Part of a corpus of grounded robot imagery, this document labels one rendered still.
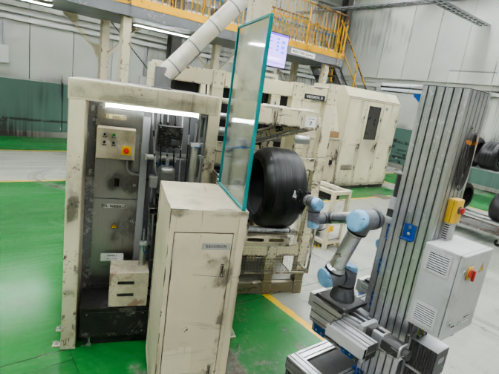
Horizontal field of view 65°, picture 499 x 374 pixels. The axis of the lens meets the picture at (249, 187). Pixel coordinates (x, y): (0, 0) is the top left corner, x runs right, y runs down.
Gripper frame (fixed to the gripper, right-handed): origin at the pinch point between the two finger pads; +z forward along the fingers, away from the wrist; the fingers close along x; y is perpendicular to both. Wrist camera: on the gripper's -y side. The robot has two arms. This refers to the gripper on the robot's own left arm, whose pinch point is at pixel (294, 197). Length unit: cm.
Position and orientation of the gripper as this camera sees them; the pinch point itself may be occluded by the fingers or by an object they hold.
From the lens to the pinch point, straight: 271.5
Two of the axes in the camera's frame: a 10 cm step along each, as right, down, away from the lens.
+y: 1.2, -9.8, -1.4
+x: -9.4, -0.6, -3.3
